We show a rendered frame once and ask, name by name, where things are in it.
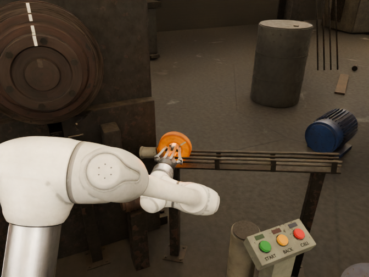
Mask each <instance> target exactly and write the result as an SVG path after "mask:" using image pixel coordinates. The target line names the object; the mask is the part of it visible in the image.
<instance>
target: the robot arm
mask: <svg viewBox="0 0 369 277"><path fill-rule="evenodd" d="M171 151H172V154H171ZM176 153H178V160H177V161H176V159H175V156H176ZM170 154H171V156H170ZM163 156H164V157H163ZM154 161H155V162H158V163H157V165H155V166H154V168H153V170H152V172H151V174H150V175H148V172H147V169H146V167H145V165H144V164H143V162H142V161H141V160H140V159H139V158H137V157H136V156H135V155H133V154H132V153H130V152H128V151H126V150H124V149H120V148H116V147H109V146H105V145H101V144H98V143H93V142H86V141H78V140H74V139H71V138H62V137H47V136H29V137H21V138H15V139H12V140H9V141H6V142H3V143H1V144H0V203H1V206H2V212H3V215H4V217H5V219H6V221H7V222H9V228H8V235H7V243H6V247H5V255H4V262H3V270H2V277H55V270H56V265H57V257H58V248H59V240H60V232H61V226H62V223H63V222H65V220H66V219H67V217H68V216H69V214H70V211H71V209H72V207H73V205H74V203H77V204H98V203H109V202H115V203H126V202H130V201H133V200H135V199H137V198H139V197H140V205H141V207H142V208H143V209H144V210H145V211H146V212H149V213H156V212H158V211H160V210H161V209H163V208H164V207H172V208H176V209H179V210H181V211H183V212H185V213H189V214H194V215H212V214H214V213H215V212H216V211H217V210H218V207H219V203H220V197H219V196H218V194H217V192H215V191H214V190H213V189H211V188H209V187H206V186H204V185H201V184H197V183H193V182H180V181H176V180H174V179H173V177H174V169H175V166H177V165H178V164H180V165H182V164H183V159H182V158H181V148H180V147H179V145H178V144H176V143H171V144H170V145H169V147H167V146H165V147H164V148H163V149H162V150H161V151H160V152H159V153H158V154H157V155H156V156H154Z"/></svg>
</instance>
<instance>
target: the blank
mask: <svg viewBox="0 0 369 277"><path fill-rule="evenodd" d="M171 143H176V144H178V145H180V147H181V157H189V155H190V153H191V150H192V145H191V142H190V140H189V138H188V137H187V136H186V135H184V134H182V133H180V132H175V131H172V132H168V133H166V134H165V135H163V136H162V138H161V140H160V142H159V151H161V150H162V149H163V148H164V147H165V146H167V147H169V144H171Z"/></svg>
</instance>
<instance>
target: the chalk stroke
mask: <svg viewBox="0 0 369 277"><path fill-rule="evenodd" d="M26 6H27V11H28V13H30V12H31V10H30V5H29V3H26ZM28 15H29V20H30V21H33V20H32V15H31V14H28ZM31 30H32V32H34V33H32V35H35V29H34V26H31ZM33 41H34V45H35V46H38V45H37V40H36V36H33Z"/></svg>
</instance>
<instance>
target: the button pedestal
mask: <svg viewBox="0 0 369 277"><path fill-rule="evenodd" d="M294 222H296V224H297V225H298V226H296V227H293V228H289V226H288V224H291V223H294ZM277 228H280V230H281V231H282V232H279V233H276V234H273V233H272V230H274V229H277ZM295 229H302V231H303V232H304V234H305V236H304V238H303V239H298V238H296V237H295V236H294V234H293V232H294V230H295ZM260 234H263V235H264V237H265V238H263V239H260V240H256V239H255V237H254V236H257V235H260ZM280 234H282V235H285V236H286V237H287V238H288V243H287V245H285V246H282V245H280V244H279V243H278V242H277V236H278V235H280ZM261 241H267V242H269V243H270V245H271V250H270V251H269V252H263V251H262V250H261V249H260V242H261ZM243 243H244V245H245V247H246V249H247V251H248V253H249V255H250V257H251V259H252V261H253V262H254V264H255V266H256V268H257V270H259V276H258V277H291V274H292V270H293V265H294V261H295V257H296V256H297V255H299V254H302V253H304V252H307V251H309V250H311V249H312V248H313V247H314V246H316V243H315V241H314V240H313V238H312V237H311V235H310V234H309V232H308V231H307V229H306V228H305V226H304V225H303V223H302V222H301V220H300V219H297V220H294V221H290V222H288V223H285V224H282V225H279V226H277V227H274V228H271V229H268V230H265V231H262V232H259V233H257V234H254V235H251V236H248V237H247V238H246V239H245V240H244V242H243Z"/></svg>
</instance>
